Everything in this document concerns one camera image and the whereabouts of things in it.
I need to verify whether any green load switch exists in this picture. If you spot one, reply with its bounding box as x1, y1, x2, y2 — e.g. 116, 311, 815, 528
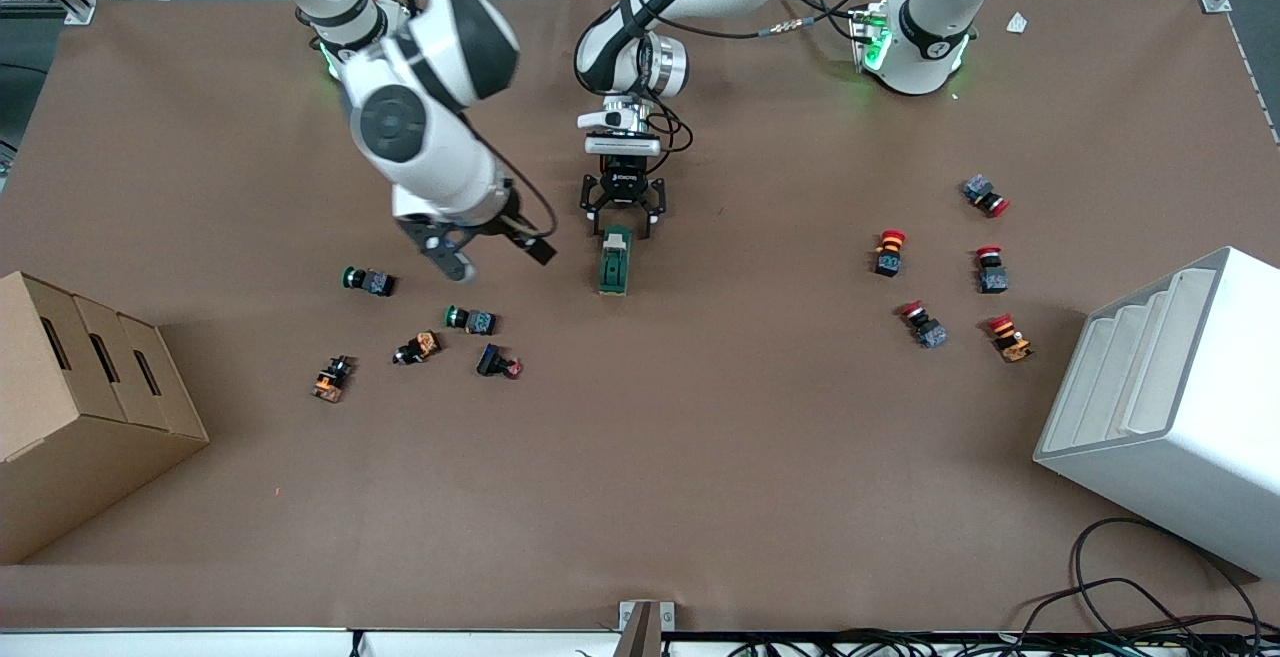
598, 225, 635, 297

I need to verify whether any red mushroom button orange block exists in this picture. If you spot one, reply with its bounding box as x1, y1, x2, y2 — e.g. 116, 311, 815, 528
873, 229, 908, 279
985, 313, 1035, 364

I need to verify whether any brown paper table cover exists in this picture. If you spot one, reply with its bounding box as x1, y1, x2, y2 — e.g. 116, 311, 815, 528
0, 0, 1280, 633

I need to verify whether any red pushbutton with blue block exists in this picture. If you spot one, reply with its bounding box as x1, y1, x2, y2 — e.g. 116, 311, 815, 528
897, 301, 949, 350
962, 174, 1011, 219
975, 246, 1010, 295

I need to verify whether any brown cardboard box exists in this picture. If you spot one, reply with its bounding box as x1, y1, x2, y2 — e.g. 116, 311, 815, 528
0, 270, 211, 566

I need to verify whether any white tiered storage bin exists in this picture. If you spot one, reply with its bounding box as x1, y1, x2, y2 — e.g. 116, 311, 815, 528
1032, 245, 1280, 580

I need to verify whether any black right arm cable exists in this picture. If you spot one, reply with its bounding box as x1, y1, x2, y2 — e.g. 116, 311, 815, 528
468, 117, 559, 238

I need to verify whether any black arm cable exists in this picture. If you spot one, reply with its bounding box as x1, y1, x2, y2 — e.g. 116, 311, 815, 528
660, 0, 876, 41
468, 117, 559, 238

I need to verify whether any green pushbutton switch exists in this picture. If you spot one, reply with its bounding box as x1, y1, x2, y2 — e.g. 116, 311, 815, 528
341, 265, 398, 298
444, 304, 498, 336

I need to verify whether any black orange selector switch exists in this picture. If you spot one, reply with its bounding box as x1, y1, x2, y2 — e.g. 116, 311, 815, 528
311, 355, 356, 404
392, 330, 443, 366

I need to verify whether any black switch with red block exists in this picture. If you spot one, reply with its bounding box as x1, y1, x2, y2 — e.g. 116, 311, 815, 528
476, 342, 524, 380

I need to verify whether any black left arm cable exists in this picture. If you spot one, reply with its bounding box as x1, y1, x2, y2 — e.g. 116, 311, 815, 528
660, 0, 876, 41

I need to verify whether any grey metal bracket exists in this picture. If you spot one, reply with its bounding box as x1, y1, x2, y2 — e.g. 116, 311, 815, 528
612, 599, 677, 657

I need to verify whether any black looped cable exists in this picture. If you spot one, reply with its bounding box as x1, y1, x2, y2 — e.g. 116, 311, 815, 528
1070, 517, 1263, 630

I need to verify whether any black cable bundle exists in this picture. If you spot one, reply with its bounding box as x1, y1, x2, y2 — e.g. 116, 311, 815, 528
730, 615, 1280, 657

